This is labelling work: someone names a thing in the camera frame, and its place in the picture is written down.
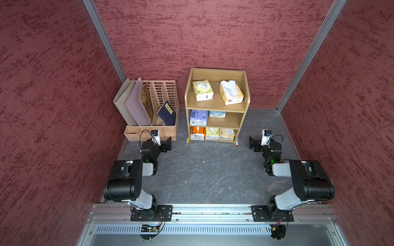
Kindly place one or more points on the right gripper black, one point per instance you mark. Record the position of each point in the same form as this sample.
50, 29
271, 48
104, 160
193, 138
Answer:
252, 142

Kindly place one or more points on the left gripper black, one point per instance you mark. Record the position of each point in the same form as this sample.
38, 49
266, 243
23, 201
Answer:
164, 148

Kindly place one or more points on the orange white tissue pack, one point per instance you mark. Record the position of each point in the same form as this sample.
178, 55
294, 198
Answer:
197, 133

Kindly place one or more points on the purple tissue pack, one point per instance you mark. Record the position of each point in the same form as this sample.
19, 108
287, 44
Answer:
198, 118

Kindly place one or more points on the light blue tissue pack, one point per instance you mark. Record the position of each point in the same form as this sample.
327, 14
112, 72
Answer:
217, 114

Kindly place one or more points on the orange yellow tissue box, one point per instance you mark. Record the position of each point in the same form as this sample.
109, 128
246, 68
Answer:
230, 92

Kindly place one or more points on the wooden three-tier shelf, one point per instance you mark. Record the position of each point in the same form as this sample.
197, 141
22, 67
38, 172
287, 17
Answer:
235, 114

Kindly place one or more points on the yellow green tissue box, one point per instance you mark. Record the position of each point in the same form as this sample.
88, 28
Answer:
202, 90

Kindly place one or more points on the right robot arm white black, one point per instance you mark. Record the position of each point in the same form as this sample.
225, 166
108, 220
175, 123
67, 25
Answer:
310, 183

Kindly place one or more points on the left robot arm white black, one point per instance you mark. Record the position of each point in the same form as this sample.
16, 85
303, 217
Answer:
124, 183

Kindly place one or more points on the beige tissue pack bottom shelf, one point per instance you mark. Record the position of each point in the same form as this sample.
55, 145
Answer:
226, 134

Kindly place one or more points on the yellow tissue pack bottom shelf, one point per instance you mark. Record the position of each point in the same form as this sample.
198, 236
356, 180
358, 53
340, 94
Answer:
212, 133

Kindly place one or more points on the dark blue book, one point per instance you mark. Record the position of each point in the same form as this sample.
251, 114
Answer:
167, 114

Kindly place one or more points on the brown patterned folder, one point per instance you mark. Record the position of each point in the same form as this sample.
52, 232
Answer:
146, 100

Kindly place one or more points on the beige plastic file organizer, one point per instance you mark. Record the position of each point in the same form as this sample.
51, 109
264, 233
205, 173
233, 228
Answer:
160, 91

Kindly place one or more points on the lilac paper folder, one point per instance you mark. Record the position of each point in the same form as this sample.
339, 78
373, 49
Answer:
135, 105

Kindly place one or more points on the beige paper folder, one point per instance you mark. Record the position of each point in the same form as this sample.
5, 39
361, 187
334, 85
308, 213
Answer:
120, 101

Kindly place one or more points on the left aluminium corner profile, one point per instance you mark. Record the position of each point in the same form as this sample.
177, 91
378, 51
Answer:
99, 26

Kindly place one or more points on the aluminium corner profile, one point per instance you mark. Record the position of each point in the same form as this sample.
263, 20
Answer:
99, 26
323, 31

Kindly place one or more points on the right aluminium corner profile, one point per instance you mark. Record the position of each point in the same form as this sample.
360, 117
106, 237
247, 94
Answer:
323, 31

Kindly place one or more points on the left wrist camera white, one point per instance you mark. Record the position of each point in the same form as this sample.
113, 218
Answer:
155, 135

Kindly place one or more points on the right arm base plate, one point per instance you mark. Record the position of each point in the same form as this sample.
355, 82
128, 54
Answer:
270, 214

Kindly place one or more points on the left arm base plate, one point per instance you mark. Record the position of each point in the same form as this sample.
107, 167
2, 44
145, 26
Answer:
159, 213

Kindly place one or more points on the aluminium mounting rail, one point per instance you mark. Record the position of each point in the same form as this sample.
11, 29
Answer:
215, 213

